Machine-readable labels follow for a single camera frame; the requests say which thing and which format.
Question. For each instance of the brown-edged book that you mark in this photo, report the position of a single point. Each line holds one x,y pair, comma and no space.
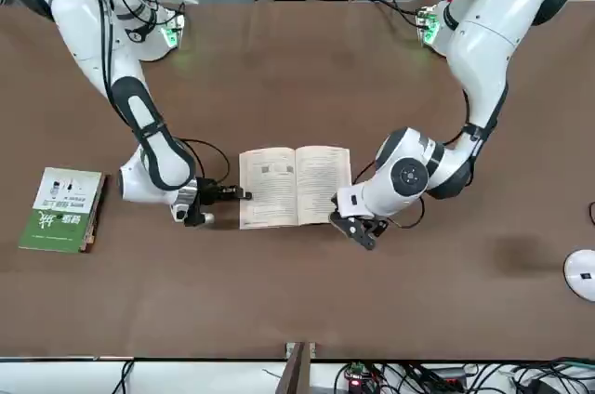
95,217

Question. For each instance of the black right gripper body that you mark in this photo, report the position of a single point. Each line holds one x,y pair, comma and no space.
208,192

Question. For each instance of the white desk lamp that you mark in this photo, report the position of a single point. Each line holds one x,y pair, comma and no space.
581,275

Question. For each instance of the aluminium table post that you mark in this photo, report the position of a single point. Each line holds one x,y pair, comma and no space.
297,371

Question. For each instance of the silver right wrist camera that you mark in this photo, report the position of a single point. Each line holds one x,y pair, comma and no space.
204,218

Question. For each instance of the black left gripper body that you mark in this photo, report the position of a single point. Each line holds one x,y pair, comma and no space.
359,219

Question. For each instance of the green white cover book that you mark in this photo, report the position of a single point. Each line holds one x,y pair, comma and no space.
56,208

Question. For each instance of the black power adapter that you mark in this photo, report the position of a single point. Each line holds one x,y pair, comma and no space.
446,375

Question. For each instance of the white blue cover book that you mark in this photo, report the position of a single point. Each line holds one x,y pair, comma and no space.
279,189

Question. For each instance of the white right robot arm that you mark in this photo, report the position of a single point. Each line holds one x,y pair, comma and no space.
93,31

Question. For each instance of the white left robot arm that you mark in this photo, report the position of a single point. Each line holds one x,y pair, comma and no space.
483,41

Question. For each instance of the red-lit circuit board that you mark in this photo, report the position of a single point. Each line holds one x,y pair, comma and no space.
355,382

